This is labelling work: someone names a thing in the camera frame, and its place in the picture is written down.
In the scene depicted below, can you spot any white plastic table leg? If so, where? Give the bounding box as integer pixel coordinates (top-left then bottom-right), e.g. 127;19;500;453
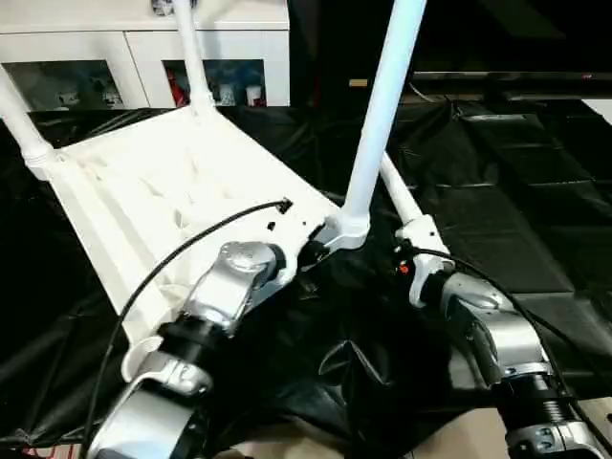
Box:
0;61;66;186
326;0;429;251
380;150;426;229
172;0;217;120

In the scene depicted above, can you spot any black mat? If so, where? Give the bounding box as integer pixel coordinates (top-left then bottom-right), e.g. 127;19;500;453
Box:
0;98;612;450

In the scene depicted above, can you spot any grey metal bar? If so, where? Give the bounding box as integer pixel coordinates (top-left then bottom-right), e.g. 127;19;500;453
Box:
410;70;612;90

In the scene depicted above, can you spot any red bottle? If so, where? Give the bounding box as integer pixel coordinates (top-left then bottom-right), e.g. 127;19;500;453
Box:
169;71;190;107

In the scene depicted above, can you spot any white cabinet with glass doors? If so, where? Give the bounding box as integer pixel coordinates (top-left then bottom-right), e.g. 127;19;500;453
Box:
0;0;292;114

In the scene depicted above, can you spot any large black case yellow label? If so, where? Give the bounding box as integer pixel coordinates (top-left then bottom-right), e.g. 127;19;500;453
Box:
289;0;417;109

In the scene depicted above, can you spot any white flat panel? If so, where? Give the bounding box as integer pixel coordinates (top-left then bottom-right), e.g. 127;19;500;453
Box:
580;98;612;133

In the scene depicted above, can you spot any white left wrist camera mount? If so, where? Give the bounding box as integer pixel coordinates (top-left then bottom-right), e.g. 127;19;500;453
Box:
265;200;331;288

